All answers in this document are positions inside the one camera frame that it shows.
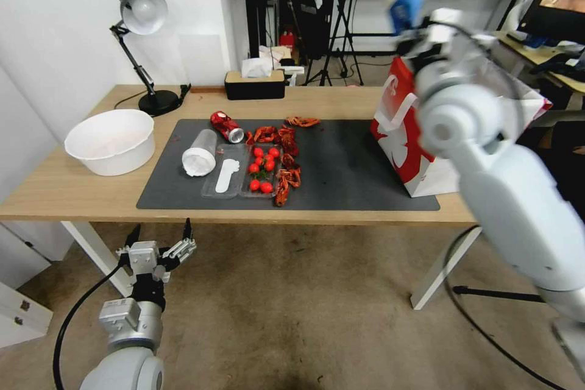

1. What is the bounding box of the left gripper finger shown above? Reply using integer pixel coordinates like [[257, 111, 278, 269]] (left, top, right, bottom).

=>
[[157, 218, 199, 268], [115, 224, 141, 260]]

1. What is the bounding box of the blue paper cup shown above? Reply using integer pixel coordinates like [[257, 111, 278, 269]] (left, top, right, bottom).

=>
[[383, 0, 433, 37]]

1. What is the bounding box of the clear disposable takeout box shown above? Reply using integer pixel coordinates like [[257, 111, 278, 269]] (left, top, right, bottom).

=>
[[200, 143, 285, 200]]

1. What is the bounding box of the red white delivery bag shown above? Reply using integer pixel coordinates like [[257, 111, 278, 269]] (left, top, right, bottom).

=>
[[369, 55, 553, 199]]

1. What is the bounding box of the black tissue box wooden lid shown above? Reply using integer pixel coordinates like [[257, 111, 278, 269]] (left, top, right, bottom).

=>
[[224, 69, 287, 101]]

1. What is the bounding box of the white table leg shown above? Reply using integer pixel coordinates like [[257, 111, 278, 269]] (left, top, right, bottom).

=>
[[409, 225, 483, 310], [60, 221, 134, 299]]

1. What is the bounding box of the black tripod stand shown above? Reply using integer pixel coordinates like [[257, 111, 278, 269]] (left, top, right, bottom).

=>
[[303, 0, 367, 87]]

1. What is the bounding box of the white plastic spoon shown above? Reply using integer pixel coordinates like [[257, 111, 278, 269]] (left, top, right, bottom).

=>
[[214, 159, 242, 194]]

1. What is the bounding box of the white crumpled tissue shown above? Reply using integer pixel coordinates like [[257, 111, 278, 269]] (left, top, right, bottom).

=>
[[182, 147, 216, 178]]

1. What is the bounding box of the white plastic bowl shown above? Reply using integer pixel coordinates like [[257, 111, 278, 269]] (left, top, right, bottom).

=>
[[63, 109, 156, 177]]

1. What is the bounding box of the clear plastic cup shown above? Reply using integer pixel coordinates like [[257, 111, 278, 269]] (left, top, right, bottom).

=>
[[181, 129, 218, 178]]

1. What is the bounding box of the wooden side desk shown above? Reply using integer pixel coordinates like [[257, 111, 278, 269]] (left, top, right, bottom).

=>
[[492, 30, 585, 91]]

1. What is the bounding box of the crushed red soda can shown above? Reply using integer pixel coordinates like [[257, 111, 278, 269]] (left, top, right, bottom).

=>
[[210, 110, 246, 144]]

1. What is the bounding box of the white cabinet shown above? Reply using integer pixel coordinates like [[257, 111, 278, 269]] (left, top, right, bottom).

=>
[[0, 221, 54, 350]]

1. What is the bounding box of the dark grey table mat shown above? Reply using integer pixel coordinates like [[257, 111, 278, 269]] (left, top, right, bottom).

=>
[[136, 118, 441, 212]]

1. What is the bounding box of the black cloth bundle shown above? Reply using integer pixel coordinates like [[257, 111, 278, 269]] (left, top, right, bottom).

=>
[[530, 51, 585, 79]]

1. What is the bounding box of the white tissue sheet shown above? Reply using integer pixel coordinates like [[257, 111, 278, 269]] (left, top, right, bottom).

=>
[[241, 57, 272, 79]]

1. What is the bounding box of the black metal rack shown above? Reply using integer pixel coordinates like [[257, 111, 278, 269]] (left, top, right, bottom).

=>
[[241, 0, 285, 62]]

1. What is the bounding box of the black desk lamp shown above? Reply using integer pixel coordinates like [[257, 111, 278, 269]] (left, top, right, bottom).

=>
[[108, 0, 180, 117]]

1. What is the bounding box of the black tripod leg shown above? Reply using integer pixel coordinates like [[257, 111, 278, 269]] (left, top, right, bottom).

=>
[[452, 285, 545, 303]]

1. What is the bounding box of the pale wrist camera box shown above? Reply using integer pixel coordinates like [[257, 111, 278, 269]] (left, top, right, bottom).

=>
[[128, 241, 161, 275]]

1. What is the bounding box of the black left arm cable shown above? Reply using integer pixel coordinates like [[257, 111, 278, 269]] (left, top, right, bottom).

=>
[[52, 265, 134, 390]]

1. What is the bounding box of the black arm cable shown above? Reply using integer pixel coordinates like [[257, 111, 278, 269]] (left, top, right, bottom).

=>
[[450, 22, 524, 105], [52, 265, 134, 390]]

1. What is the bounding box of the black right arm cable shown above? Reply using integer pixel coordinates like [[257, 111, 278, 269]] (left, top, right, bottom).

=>
[[450, 22, 524, 105]]

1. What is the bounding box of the black lamp cable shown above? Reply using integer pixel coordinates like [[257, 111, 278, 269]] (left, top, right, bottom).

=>
[[113, 83, 193, 110]]

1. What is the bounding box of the black floor cable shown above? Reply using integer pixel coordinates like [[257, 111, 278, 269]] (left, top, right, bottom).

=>
[[444, 225, 569, 390]]

